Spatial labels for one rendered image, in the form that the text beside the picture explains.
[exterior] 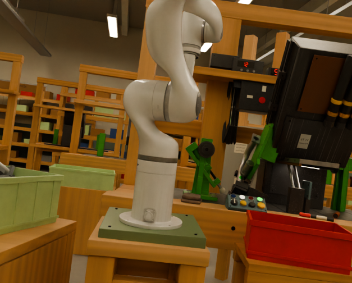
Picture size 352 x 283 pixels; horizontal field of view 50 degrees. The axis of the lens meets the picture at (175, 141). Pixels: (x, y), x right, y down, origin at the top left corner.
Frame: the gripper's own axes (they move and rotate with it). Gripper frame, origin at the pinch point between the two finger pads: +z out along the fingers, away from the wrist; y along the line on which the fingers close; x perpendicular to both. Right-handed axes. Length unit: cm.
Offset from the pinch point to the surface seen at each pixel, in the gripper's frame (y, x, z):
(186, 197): -10.3, 6.4, 37.8
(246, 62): -56, 31, -30
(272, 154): -29, 43, 16
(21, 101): -975, -459, -59
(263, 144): -28.2, 38.0, 12.4
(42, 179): 13, -43, 35
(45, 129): -921, -359, 16
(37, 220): 12, -43, 49
